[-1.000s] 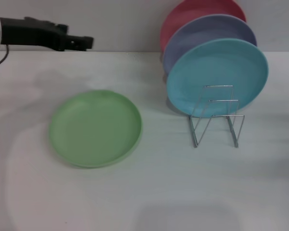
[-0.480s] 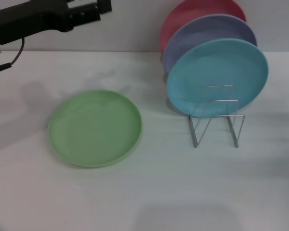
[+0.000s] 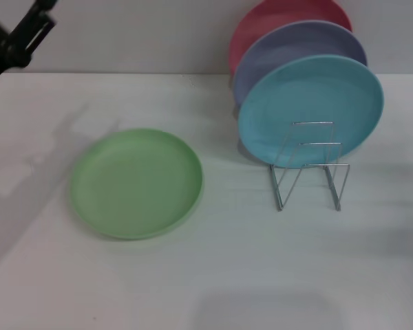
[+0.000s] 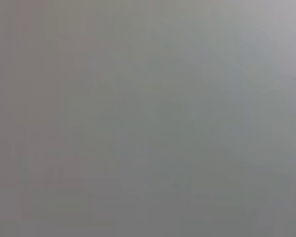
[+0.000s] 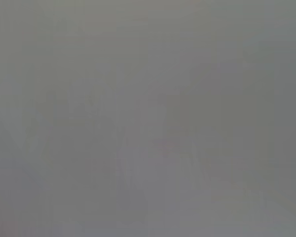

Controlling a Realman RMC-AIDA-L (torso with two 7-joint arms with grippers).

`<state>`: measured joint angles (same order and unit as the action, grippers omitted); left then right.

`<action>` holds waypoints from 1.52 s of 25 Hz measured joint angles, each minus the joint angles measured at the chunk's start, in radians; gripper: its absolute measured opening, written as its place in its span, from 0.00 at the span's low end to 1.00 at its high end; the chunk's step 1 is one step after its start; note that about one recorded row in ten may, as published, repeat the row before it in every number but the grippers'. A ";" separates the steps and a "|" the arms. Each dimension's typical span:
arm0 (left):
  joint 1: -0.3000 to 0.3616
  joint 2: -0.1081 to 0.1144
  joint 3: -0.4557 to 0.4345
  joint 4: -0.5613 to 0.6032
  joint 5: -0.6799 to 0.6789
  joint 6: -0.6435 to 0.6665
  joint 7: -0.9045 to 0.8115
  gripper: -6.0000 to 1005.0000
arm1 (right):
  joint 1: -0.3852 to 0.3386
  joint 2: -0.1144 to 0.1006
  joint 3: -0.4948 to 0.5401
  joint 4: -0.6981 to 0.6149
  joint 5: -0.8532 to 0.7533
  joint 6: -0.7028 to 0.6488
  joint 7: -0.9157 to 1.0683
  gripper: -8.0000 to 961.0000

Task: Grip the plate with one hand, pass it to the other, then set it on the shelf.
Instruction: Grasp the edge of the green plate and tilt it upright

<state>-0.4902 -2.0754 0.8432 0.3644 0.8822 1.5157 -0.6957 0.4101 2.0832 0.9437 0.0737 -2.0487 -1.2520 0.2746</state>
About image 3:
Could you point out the green round plate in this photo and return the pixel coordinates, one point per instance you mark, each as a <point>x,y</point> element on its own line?
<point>137,182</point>

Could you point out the red round plate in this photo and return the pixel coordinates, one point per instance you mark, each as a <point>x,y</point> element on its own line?
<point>261,24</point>

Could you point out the purple round plate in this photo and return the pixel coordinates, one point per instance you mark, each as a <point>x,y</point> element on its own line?
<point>296,44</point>

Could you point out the teal blue round plate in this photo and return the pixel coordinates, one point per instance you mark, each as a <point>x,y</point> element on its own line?
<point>306,99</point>

